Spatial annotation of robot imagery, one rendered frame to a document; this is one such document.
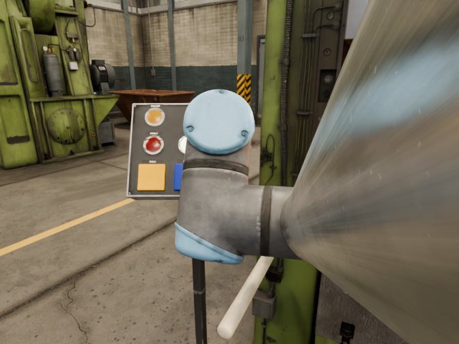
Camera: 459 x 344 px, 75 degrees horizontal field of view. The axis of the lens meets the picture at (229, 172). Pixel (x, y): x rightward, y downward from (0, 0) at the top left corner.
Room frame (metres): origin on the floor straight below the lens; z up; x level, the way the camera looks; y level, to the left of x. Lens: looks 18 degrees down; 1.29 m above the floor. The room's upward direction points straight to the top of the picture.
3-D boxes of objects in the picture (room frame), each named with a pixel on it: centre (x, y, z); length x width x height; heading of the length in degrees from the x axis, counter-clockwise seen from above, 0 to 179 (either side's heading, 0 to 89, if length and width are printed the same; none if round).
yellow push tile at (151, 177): (0.79, 0.22, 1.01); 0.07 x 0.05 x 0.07; 90
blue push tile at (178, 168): (0.79, 0.12, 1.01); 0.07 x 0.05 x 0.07; 90
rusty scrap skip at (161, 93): (7.57, 1.94, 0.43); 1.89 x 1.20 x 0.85; 56
